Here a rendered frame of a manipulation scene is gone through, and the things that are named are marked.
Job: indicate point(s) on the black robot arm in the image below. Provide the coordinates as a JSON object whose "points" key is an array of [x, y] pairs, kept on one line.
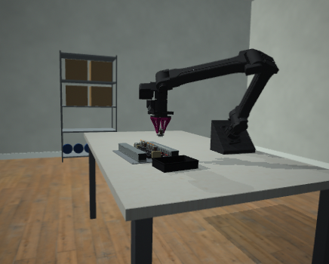
{"points": [[248, 61]]}

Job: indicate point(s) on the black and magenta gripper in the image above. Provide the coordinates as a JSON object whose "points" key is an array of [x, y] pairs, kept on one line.
{"points": [[160, 115]]}

